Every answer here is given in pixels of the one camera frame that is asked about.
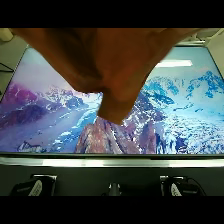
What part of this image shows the brown garment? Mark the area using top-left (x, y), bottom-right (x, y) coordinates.
top-left (9, 27), bottom-right (201, 126)

